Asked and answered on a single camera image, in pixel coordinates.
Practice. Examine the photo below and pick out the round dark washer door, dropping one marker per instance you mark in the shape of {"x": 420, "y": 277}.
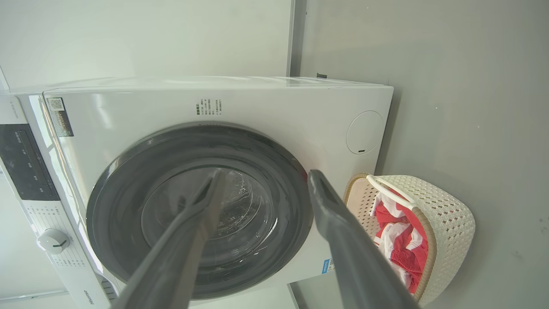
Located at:
{"x": 124, "y": 184}

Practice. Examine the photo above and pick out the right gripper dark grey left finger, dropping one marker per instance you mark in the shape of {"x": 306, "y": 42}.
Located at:
{"x": 171, "y": 266}

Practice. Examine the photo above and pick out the black washer control display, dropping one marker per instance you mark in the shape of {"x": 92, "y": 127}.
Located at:
{"x": 25, "y": 163}

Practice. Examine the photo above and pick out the QR code sticker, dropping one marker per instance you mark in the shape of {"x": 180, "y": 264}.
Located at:
{"x": 60, "y": 118}

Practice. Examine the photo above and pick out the round white filter cover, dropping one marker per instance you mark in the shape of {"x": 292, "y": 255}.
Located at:
{"x": 364, "y": 132}

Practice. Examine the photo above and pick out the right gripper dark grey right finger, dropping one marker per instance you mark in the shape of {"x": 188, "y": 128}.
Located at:
{"x": 360, "y": 266}

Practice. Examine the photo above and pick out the cream perforated laundry basket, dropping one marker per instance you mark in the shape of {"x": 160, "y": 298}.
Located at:
{"x": 448, "y": 219}

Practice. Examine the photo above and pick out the printed text label on washer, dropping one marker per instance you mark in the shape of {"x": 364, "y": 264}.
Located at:
{"x": 209, "y": 107}

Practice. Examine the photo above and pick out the white front-load washing machine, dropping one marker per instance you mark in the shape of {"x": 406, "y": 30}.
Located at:
{"x": 266, "y": 107}

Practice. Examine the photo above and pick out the red and white striped garment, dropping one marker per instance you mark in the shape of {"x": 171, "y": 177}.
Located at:
{"x": 405, "y": 255}

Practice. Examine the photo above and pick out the white washer control knob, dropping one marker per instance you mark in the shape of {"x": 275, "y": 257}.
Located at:
{"x": 52, "y": 241}

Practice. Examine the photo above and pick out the blue energy label sticker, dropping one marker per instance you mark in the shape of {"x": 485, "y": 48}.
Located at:
{"x": 328, "y": 266}

